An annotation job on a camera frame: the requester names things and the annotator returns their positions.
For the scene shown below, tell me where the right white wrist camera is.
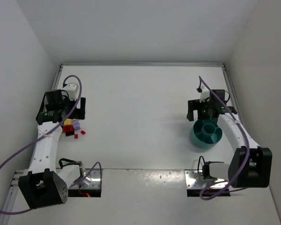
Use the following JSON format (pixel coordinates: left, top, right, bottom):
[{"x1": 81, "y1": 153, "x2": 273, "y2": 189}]
[{"x1": 197, "y1": 86, "x2": 210, "y2": 103}]

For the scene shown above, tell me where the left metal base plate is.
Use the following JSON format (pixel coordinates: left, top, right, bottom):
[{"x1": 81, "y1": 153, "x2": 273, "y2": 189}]
[{"x1": 69, "y1": 169, "x2": 103, "y2": 190}]

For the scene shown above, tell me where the yellow lego brick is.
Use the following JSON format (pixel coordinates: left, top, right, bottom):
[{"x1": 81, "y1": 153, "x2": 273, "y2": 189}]
[{"x1": 63, "y1": 119, "x2": 73, "y2": 126}]

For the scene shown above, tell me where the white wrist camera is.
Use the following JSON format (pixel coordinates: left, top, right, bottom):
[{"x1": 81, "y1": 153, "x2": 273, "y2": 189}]
[
  {"x1": 61, "y1": 83, "x2": 79, "y2": 101},
  {"x1": 197, "y1": 86, "x2": 210, "y2": 103}
]

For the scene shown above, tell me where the metal base plate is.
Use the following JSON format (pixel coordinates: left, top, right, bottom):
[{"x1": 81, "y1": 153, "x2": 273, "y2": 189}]
[
  {"x1": 69, "y1": 169, "x2": 103, "y2": 190},
  {"x1": 184, "y1": 170, "x2": 228, "y2": 190}
]

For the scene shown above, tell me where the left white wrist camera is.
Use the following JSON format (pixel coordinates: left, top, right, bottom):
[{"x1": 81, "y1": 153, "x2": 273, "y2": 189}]
[{"x1": 61, "y1": 83, "x2": 79, "y2": 101}]

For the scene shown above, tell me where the purple lego brick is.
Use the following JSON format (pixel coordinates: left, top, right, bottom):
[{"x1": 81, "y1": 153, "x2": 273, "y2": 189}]
[{"x1": 72, "y1": 120, "x2": 80, "y2": 130}]

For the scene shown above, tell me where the teal divided round container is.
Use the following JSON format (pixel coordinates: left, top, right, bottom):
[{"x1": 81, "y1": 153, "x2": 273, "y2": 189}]
[{"x1": 190, "y1": 120, "x2": 223, "y2": 149}]

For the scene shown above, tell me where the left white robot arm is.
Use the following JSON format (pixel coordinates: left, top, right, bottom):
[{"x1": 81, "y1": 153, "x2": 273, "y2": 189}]
[{"x1": 18, "y1": 83, "x2": 86, "y2": 209}]

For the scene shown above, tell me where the black lego brick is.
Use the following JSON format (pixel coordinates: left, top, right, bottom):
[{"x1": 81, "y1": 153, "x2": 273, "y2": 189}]
[{"x1": 65, "y1": 132, "x2": 75, "y2": 136}]

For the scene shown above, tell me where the large red lego brick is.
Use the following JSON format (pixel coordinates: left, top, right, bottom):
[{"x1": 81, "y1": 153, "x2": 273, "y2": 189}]
[{"x1": 62, "y1": 125, "x2": 75, "y2": 133}]

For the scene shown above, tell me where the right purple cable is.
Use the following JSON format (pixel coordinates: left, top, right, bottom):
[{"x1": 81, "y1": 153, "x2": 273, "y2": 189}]
[{"x1": 198, "y1": 75, "x2": 251, "y2": 201}]

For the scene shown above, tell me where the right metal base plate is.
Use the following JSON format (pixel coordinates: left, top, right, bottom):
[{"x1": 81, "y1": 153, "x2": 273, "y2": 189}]
[{"x1": 184, "y1": 170, "x2": 228, "y2": 190}]

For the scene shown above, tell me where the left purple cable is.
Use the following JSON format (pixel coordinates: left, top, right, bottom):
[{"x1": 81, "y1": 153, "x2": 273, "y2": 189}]
[{"x1": 0, "y1": 75, "x2": 102, "y2": 215}]

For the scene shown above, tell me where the purple cable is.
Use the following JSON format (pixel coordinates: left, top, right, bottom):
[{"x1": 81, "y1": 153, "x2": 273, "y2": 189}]
[
  {"x1": 198, "y1": 75, "x2": 251, "y2": 201},
  {"x1": 0, "y1": 75, "x2": 102, "y2": 215}
]

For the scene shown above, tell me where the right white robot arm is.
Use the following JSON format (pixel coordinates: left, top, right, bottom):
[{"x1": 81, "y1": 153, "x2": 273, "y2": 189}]
[{"x1": 187, "y1": 87, "x2": 273, "y2": 188}]

